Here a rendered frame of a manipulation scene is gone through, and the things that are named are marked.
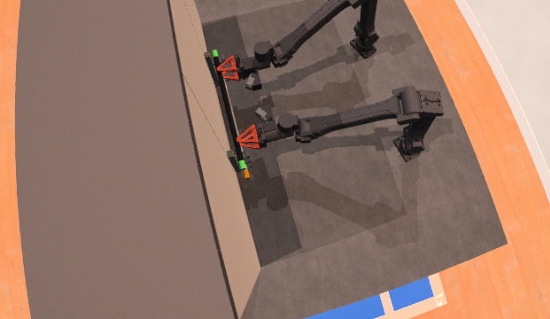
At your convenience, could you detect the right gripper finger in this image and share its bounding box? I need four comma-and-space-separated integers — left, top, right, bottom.
222, 72, 239, 82
217, 55, 237, 72

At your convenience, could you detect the black metal bar with green ends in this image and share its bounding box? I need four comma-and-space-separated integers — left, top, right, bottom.
212, 50, 246, 170

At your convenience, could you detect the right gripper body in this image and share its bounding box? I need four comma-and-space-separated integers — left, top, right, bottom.
233, 53, 258, 81

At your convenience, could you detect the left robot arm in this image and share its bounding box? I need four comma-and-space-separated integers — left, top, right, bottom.
255, 86, 444, 162

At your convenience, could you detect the grey metal bar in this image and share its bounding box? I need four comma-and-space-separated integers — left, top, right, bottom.
223, 78, 250, 179

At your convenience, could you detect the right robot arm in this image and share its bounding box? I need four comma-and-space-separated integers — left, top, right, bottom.
243, 0, 379, 91

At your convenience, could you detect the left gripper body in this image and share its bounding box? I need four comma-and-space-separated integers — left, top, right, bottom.
254, 123, 281, 149

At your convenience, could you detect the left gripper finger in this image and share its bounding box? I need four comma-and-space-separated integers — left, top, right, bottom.
239, 133, 260, 150
236, 124, 259, 144

